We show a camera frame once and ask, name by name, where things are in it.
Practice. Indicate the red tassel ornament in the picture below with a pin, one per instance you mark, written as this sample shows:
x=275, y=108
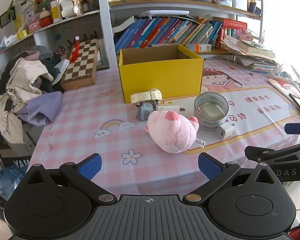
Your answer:
x=74, y=54

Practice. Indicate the cream toy truck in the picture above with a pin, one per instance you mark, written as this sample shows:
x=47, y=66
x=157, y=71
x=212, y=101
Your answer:
x=151, y=95

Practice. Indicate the large white power adapter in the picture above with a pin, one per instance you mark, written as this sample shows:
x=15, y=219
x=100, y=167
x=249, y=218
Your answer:
x=175, y=108

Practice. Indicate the blue water bottle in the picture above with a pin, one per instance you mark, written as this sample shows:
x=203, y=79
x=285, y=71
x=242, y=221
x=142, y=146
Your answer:
x=10, y=177

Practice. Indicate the white soap bar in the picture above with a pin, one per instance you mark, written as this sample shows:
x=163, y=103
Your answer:
x=211, y=111

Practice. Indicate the pile of clothes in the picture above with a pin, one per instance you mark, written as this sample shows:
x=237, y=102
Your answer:
x=29, y=92

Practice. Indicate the pink plush pig toy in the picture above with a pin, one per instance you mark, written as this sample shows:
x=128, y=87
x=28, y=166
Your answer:
x=173, y=132

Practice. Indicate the row of leaning books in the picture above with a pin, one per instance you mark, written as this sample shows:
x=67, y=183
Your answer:
x=145, y=32

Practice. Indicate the yellow cardboard box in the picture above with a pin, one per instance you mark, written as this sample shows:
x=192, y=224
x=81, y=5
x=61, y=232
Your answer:
x=172, y=69

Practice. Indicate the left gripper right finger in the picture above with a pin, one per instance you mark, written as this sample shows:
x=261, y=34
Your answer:
x=220, y=176

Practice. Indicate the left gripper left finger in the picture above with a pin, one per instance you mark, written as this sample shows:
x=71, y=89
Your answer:
x=80, y=176

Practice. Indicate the round metal tin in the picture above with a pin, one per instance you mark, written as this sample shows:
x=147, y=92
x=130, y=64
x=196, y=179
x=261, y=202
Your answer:
x=211, y=97

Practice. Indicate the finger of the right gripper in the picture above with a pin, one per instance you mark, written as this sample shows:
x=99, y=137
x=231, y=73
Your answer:
x=260, y=154
x=292, y=128

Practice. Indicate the stack of papers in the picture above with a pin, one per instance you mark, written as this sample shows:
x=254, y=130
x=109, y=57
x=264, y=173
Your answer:
x=253, y=58

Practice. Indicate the small white charger cube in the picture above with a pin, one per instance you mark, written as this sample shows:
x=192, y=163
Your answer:
x=225, y=130

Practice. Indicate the white bookshelf frame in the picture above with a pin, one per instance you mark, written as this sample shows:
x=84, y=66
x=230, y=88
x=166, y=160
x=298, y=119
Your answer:
x=114, y=13

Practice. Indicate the orange white toothpaste box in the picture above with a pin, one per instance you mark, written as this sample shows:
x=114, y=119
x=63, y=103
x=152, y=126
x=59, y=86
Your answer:
x=199, y=47

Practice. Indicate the white power strip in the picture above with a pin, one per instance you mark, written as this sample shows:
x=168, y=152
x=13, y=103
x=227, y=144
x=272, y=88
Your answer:
x=278, y=74

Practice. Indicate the wooden chess board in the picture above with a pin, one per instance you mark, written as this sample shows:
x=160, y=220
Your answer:
x=82, y=72

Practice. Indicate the pink checkered table mat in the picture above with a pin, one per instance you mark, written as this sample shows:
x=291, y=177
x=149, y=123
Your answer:
x=160, y=155

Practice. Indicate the blue grey toy car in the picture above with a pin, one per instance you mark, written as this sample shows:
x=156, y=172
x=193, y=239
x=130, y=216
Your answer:
x=144, y=109

